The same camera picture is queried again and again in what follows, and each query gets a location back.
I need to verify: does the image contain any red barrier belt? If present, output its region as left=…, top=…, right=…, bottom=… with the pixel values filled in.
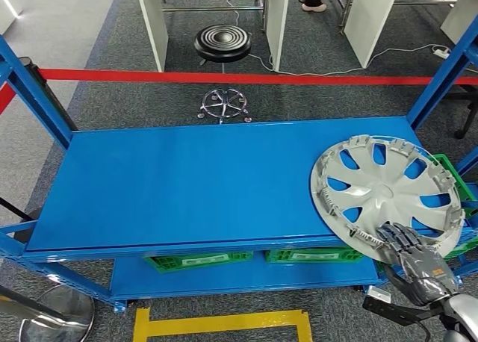
left=0, top=82, right=17, bottom=116
left=37, top=67, right=478, bottom=87

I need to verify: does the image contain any black office chair base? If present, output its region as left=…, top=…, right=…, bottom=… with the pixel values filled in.
left=444, top=84, right=478, bottom=140

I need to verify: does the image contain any chrome barrier stanchion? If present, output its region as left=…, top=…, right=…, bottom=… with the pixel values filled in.
left=0, top=280, right=96, bottom=342
left=17, top=56, right=79, bottom=133

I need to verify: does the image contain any black round stool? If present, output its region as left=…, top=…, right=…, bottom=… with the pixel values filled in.
left=193, top=24, right=252, bottom=125

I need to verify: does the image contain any blue metal shelf rack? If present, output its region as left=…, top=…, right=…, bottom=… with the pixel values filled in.
left=0, top=13, right=478, bottom=314

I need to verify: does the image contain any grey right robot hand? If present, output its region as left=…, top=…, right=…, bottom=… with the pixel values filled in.
left=375, top=222, right=460, bottom=307

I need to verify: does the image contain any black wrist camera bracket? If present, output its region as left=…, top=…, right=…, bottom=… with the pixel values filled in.
left=362, top=295, right=443, bottom=329

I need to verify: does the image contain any white desk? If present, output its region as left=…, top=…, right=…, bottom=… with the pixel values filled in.
left=134, top=0, right=291, bottom=72
left=326, top=0, right=478, bottom=69

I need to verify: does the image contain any silver plastic wheel hubcap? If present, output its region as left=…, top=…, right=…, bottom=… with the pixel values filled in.
left=310, top=134, right=466, bottom=267

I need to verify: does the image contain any white floor cable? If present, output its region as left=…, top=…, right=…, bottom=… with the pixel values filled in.
left=226, top=0, right=449, bottom=78

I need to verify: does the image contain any green plastic crate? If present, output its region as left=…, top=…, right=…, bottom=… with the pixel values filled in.
left=265, top=247, right=365, bottom=264
left=377, top=153, right=478, bottom=276
left=146, top=250, right=254, bottom=273

